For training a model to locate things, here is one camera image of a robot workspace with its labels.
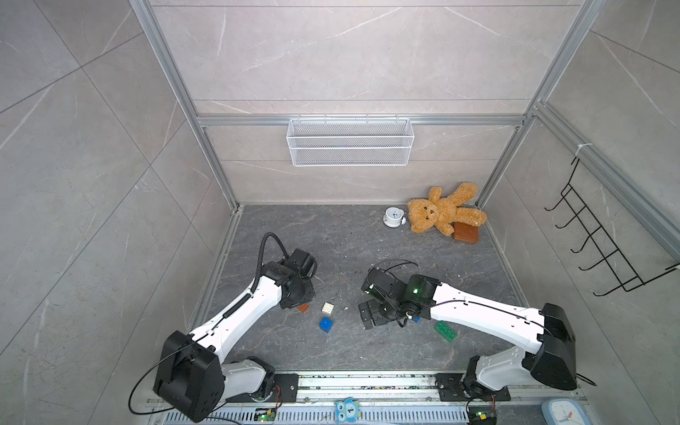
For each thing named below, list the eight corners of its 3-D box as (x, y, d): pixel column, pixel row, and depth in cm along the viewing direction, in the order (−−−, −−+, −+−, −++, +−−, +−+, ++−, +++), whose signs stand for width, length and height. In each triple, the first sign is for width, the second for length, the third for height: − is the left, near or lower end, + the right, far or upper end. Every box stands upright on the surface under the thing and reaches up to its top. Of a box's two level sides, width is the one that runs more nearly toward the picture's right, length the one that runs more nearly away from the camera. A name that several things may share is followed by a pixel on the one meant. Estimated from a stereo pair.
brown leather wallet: (450, 238, 110) (453, 232, 107) (451, 226, 115) (454, 220, 112) (474, 244, 108) (478, 238, 105) (475, 232, 113) (478, 226, 109)
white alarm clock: (383, 227, 113) (384, 220, 110) (382, 213, 119) (383, 206, 115) (405, 227, 114) (406, 220, 110) (402, 213, 119) (404, 206, 115)
